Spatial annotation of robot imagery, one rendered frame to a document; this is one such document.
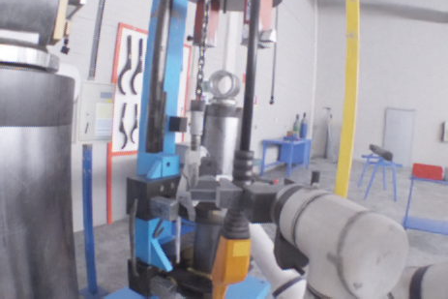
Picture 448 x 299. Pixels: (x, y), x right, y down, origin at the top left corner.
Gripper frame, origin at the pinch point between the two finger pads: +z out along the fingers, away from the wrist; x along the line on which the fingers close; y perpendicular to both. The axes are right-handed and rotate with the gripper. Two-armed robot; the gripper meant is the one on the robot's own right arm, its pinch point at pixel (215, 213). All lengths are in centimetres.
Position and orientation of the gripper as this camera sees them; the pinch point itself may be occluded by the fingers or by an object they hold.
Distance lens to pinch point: 89.1
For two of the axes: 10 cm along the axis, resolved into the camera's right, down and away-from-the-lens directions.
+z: 2.3, 4.3, -8.7
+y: -1.7, 9.0, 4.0
